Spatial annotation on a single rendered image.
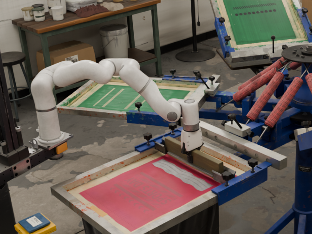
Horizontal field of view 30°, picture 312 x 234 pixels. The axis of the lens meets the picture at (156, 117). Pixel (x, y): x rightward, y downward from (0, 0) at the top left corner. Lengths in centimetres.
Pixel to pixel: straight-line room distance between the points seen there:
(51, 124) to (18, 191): 205
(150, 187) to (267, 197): 182
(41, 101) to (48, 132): 15
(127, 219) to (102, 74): 63
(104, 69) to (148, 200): 60
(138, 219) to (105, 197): 24
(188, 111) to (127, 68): 33
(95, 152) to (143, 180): 242
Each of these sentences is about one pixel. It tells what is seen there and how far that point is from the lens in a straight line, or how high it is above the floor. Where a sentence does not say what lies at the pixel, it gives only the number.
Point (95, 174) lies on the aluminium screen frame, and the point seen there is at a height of 98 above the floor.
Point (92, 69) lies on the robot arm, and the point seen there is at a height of 149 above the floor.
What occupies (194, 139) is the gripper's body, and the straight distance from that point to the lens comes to 267.
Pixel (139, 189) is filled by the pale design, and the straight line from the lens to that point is 264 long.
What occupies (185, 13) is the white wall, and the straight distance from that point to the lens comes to 761.
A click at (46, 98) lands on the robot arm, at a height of 136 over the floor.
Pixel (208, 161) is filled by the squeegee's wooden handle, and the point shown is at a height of 105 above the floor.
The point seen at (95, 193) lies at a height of 95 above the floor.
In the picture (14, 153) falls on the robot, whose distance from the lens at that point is 263.
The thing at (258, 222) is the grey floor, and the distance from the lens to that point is 407.
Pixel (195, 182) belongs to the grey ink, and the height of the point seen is 96.
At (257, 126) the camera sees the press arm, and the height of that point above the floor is 104.
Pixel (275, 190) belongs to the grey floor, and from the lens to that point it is 442.
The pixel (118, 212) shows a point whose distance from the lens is 250.
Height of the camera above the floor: 232
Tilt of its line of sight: 24 degrees down
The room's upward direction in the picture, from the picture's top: 5 degrees counter-clockwise
